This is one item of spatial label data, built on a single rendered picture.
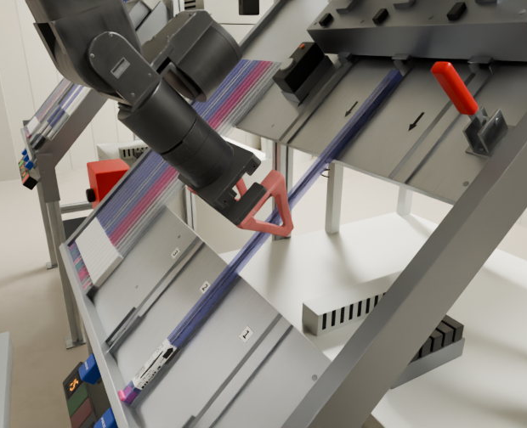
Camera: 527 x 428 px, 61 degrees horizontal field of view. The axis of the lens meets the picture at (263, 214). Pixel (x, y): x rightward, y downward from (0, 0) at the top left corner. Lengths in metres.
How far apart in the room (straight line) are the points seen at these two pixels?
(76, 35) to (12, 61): 4.00
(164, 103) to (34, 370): 1.57
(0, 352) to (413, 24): 0.82
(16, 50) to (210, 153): 3.98
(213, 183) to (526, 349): 0.64
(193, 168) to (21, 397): 1.44
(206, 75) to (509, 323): 0.73
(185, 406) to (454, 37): 0.47
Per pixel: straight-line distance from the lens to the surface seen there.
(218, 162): 0.45
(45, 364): 1.91
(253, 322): 0.48
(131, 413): 0.56
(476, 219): 0.42
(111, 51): 0.39
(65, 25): 0.39
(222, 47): 0.44
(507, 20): 0.50
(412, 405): 0.73
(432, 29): 0.55
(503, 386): 0.81
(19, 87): 4.40
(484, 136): 0.45
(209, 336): 0.52
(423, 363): 0.77
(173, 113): 0.42
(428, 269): 0.39
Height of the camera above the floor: 1.11
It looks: 21 degrees down
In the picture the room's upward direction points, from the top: straight up
